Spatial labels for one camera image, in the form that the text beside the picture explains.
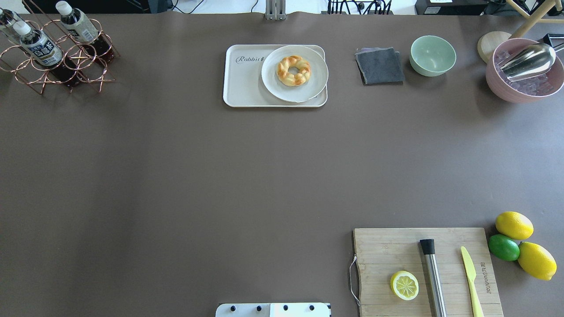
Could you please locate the tea bottle white cap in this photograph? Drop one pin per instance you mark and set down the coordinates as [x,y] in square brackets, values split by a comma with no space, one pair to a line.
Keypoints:
[47,53]

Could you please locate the cream serving tray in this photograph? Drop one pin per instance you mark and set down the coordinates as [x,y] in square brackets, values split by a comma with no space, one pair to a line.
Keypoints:
[243,85]

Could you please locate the tea bottle in rack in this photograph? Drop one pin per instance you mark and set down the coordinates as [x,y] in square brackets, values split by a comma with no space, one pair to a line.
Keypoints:
[85,32]

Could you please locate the tea bottle rack edge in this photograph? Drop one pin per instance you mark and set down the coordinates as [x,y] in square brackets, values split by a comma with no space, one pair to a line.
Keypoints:
[7,21]

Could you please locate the white round plate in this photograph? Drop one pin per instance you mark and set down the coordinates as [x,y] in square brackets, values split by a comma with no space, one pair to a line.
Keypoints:
[296,94]

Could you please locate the grey folded cloth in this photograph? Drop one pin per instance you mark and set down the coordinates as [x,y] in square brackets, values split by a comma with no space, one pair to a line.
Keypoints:
[379,65]

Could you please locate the wooden cutting board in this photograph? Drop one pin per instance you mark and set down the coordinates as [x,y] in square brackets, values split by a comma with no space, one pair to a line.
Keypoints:
[383,251]

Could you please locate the steel muddler black tip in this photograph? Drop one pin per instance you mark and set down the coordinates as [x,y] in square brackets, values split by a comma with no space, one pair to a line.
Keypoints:
[438,302]

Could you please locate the half lemon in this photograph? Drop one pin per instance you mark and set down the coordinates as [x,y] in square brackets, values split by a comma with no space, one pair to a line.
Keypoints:
[404,285]

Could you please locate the green ceramic bowl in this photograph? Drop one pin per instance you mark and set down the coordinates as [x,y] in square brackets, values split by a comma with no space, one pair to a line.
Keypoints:
[431,56]

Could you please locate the yellow plastic knife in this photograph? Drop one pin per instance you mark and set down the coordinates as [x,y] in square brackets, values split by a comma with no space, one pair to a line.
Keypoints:
[471,276]

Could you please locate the round wooden coaster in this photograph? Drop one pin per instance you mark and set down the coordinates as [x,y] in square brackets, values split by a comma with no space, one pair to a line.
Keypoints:
[489,42]

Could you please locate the green lime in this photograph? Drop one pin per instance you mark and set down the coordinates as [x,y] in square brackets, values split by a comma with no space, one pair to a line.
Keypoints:
[503,247]

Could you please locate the yellow lemon upper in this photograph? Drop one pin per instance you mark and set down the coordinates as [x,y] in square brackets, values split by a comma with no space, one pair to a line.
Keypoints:
[514,225]

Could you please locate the yellow lemon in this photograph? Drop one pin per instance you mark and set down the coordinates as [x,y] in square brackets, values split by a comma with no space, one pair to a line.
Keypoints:
[537,261]
[514,225]

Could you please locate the pink ice bowl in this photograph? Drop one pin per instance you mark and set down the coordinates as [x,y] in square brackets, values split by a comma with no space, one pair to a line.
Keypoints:
[503,89]

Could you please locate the yellow lemon lower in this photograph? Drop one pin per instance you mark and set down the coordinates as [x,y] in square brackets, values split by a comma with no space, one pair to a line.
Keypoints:
[537,261]

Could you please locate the metal ice scoop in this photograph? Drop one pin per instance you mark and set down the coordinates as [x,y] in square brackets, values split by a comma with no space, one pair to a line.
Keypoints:
[532,61]

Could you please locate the wooden cup stand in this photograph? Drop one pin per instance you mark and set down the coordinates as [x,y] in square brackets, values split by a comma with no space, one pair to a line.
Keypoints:
[536,17]

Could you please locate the braided ring bread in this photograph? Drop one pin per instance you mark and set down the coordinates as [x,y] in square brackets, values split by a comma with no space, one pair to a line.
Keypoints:
[293,70]

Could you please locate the aluminium frame post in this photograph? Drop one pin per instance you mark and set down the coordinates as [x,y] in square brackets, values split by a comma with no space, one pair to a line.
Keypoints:
[275,10]

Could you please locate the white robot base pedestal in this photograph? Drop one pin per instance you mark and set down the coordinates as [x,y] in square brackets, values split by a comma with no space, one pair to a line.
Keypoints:
[278,309]

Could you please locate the copper wire bottle rack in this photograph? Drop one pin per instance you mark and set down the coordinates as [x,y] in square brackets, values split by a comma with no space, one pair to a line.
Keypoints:
[20,64]

